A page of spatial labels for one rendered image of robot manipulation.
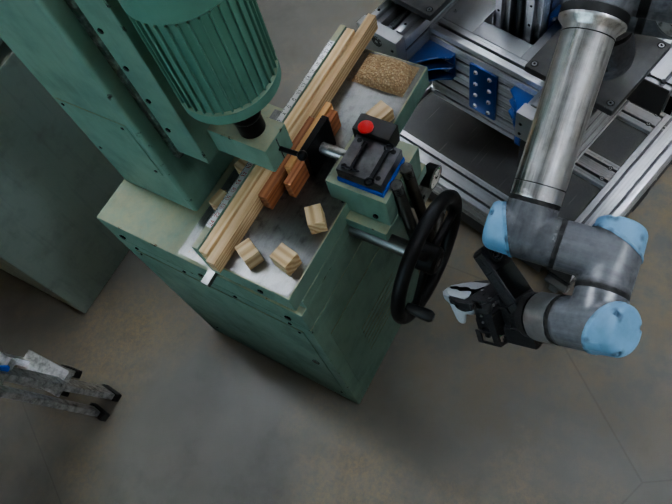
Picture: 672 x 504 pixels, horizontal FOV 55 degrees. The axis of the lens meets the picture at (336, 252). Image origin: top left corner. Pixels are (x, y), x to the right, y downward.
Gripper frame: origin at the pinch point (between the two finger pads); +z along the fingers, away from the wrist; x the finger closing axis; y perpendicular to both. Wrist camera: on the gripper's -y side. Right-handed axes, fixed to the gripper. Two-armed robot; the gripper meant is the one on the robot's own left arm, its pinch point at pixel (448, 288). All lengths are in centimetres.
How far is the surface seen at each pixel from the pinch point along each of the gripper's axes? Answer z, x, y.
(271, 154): 20.1, -14.6, -31.7
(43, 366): 123, -63, 12
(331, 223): 21.3, -6.9, -14.9
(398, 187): 9.0, 2.4, -18.6
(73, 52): 21, -40, -57
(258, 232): 30.4, -18.3, -17.4
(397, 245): 17.3, 3.7, -5.9
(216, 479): 97, -34, 61
